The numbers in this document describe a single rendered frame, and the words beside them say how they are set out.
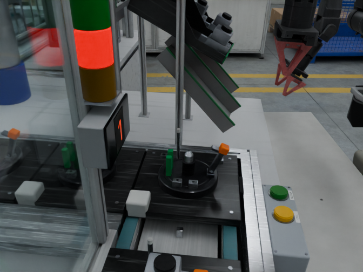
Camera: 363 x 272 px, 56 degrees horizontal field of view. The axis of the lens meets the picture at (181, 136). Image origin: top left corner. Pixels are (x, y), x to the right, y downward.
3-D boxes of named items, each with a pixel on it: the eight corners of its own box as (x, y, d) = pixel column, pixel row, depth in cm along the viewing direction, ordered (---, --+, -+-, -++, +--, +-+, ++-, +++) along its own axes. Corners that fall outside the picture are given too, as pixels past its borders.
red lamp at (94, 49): (118, 58, 50) (115, 24, 47) (108, 69, 45) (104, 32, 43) (85, 56, 50) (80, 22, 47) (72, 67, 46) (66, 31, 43)
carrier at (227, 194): (236, 161, 91) (241, 120, 84) (240, 227, 70) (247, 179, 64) (147, 154, 93) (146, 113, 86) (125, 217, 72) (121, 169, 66)
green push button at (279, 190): (285, 191, 80) (286, 185, 79) (288, 203, 76) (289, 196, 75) (268, 190, 80) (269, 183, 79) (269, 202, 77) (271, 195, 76)
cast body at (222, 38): (226, 54, 92) (239, 31, 88) (223, 59, 88) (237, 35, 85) (199, 38, 92) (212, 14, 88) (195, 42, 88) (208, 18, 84)
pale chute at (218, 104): (230, 113, 107) (241, 106, 104) (222, 133, 96) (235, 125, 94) (170, 44, 101) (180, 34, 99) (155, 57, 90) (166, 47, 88)
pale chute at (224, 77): (229, 94, 120) (239, 87, 117) (222, 110, 109) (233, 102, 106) (176, 32, 114) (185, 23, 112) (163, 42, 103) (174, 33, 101)
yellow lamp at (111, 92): (120, 89, 52) (118, 59, 50) (111, 103, 48) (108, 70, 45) (88, 88, 52) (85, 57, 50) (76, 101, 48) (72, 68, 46)
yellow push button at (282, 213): (290, 212, 74) (291, 205, 73) (293, 226, 70) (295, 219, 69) (271, 211, 74) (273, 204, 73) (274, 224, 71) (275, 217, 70)
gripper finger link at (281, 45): (270, 77, 68) (279, 29, 63) (267, 66, 74) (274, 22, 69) (305, 80, 67) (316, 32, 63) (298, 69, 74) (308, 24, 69)
